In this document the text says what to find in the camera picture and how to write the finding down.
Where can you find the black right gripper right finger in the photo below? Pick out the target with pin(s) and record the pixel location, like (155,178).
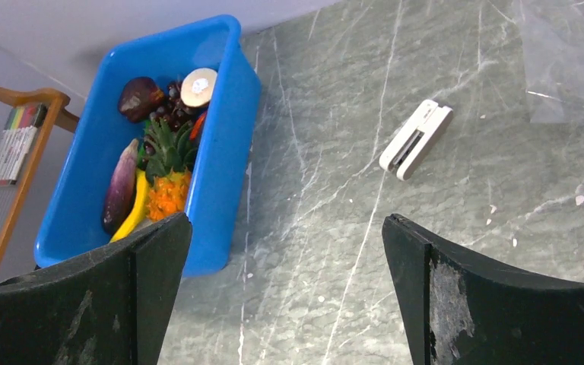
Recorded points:
(461,307)

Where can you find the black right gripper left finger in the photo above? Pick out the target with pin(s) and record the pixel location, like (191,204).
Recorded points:
(110,305)

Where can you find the coloured marker set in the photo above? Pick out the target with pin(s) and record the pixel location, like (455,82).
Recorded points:
(16,139)

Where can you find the yellow toy banana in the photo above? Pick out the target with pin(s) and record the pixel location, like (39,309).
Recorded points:
(139,208)

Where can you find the purple toy eggplant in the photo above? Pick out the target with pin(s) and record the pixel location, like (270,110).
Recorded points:
(120,195)

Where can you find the white stapler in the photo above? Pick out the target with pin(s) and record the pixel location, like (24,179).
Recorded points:
(415,139)

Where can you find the clear zip top bag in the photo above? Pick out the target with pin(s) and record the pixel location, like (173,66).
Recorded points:
(552,34)

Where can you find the wooden shelf rack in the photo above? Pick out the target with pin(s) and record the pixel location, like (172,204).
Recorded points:
(56,116)

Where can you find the orange toy pineapple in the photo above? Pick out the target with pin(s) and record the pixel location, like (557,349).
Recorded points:
(169,168)

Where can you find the toy mushroom slice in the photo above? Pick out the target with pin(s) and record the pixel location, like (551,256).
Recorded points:
(198,86)

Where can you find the dark toy grape bunch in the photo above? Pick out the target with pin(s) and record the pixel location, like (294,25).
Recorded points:
(173,111)

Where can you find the blue plastic bin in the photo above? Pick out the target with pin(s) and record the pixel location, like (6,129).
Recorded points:
(72,222)

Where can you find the dark red toy fruit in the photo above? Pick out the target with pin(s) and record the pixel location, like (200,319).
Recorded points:
(139,97)

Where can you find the orange toy carrot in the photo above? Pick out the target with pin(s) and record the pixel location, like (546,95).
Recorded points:
(197,128)

